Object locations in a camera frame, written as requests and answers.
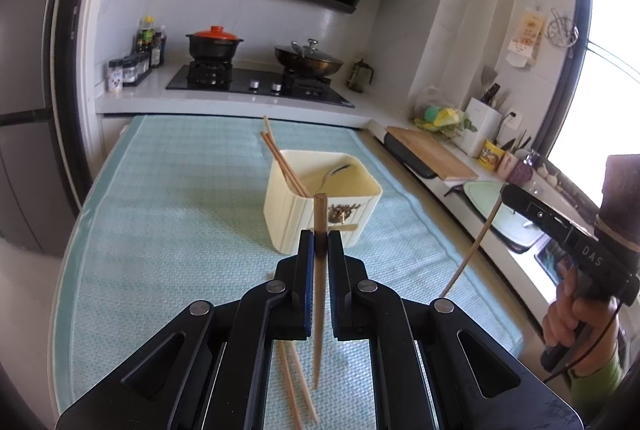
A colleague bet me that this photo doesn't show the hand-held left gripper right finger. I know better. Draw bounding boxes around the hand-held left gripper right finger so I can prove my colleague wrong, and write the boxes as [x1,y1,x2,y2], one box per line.
[326,230,576,430]

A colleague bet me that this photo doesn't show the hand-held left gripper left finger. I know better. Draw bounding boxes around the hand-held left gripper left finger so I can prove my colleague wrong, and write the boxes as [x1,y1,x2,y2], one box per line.
[55,230,316,430]

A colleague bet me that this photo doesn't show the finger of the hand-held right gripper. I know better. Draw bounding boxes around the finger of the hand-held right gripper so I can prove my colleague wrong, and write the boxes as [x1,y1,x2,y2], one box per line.
[501,184,556,241]

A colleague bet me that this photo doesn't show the cream ribbed utensil holder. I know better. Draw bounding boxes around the cream ribbed utensil holder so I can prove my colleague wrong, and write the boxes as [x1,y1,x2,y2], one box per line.
[263,149,383,255]

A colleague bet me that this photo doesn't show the wooden chopstick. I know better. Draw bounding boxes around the wooden chopstick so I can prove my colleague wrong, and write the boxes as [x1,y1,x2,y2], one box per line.
[440,197,505,300]
[311,192,330,390]
[263,116,301,197]
[260,132,310,198]

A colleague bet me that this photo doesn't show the metal spoon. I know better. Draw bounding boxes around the metal spoon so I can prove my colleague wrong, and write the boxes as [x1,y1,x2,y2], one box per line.
[320,164,353,191]

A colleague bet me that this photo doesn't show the row of wooden chopsticks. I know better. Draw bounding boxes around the row of wooden chopsticks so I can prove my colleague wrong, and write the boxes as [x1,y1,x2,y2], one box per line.
[276,340,321,430]

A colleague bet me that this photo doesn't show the person's right forearm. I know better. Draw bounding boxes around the person's right forearm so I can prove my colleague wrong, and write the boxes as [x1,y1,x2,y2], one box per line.
[570,340,626,406]

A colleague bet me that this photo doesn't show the person's right hand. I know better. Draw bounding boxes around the person's right hand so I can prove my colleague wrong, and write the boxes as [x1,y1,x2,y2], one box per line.
[542,260,621,352]

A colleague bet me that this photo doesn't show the light green cutting board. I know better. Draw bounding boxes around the light green cutting board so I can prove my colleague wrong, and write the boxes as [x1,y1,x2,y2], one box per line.
[462,180,546,246]

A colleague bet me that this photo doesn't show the purple container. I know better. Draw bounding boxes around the purple container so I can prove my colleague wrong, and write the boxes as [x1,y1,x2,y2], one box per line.
[510,155,538,186]

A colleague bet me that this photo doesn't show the pink cup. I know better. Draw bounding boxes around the pink cup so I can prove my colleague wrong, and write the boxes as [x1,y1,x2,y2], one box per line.
[497,152,518,181]

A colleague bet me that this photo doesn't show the yellow printed cup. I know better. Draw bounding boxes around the yellow printed cup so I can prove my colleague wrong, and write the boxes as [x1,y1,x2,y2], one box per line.
[480,139,503,171]

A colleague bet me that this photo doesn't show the white knife block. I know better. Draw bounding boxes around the white knife block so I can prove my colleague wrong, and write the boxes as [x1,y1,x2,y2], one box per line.
[457,97,503,158]

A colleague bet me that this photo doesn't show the wooden cutting board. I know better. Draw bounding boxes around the wooden cutting board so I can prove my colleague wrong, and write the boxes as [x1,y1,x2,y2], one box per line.
[386,126,478,182]

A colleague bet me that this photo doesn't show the kitchen knives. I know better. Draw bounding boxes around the kitchen knives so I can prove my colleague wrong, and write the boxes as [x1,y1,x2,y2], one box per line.
[482,82,511,108]

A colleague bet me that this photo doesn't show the yellow green sponges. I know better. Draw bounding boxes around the yellow green sponges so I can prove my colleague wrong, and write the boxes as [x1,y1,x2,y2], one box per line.
[415,105,466,133]

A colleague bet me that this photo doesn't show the metal spatula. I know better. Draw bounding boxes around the metal spatula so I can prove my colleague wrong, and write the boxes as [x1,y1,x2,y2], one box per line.
[480,65,498,101]

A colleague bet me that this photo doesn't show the light blue woven mat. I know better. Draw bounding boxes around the light blue woven mat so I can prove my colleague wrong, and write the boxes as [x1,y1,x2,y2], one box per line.
[47,114,526,430]

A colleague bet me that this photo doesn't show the window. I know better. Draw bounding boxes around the window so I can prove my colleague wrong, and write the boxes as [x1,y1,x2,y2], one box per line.
[545,0,640,191]

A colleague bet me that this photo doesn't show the hanging paper packet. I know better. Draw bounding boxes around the hanging paper packet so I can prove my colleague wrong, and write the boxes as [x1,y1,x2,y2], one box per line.
[505,7,546,68]

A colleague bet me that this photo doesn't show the black gas stove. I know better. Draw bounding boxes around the black gas stove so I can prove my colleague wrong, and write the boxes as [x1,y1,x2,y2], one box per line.
[166,62,356,108]

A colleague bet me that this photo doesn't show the dark glass coffee press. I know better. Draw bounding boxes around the dark glass coffee press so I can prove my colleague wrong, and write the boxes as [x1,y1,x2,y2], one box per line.
[347,59,373,93]

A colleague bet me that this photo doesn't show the black wok glass lid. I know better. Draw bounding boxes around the black wok glass lid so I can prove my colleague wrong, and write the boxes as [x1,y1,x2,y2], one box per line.
[273,38,346,78]

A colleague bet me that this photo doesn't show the black clay pot red lid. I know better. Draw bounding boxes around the black clay pot red lid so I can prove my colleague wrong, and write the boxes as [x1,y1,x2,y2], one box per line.
[186,26,245,63]

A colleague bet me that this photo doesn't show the rack of spice jars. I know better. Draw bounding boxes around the rack of spice jars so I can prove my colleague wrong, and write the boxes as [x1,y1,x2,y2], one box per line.
[121,54,152,87]

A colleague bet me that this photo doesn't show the dark sauce bottle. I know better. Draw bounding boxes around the dark sauce bottle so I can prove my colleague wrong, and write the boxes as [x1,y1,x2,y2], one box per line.
[151,27,167,68]
[137,16,156,68]

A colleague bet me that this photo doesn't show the white labelled spice jar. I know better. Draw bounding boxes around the white labelled spice jar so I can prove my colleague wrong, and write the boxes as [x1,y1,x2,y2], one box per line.
[106,59,124,93]

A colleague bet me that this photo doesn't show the grey refrigerator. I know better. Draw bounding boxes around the grey refrigerator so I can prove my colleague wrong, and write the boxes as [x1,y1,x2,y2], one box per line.
[0,0,101,261]

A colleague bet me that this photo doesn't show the black cable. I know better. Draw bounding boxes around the black cable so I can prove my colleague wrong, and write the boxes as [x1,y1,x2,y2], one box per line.
[542,302,626,383]

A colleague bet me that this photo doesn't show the hanging wire trivet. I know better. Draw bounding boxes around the hanging wire trivet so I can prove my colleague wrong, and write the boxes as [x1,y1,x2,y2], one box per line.
[546,8,580,56]

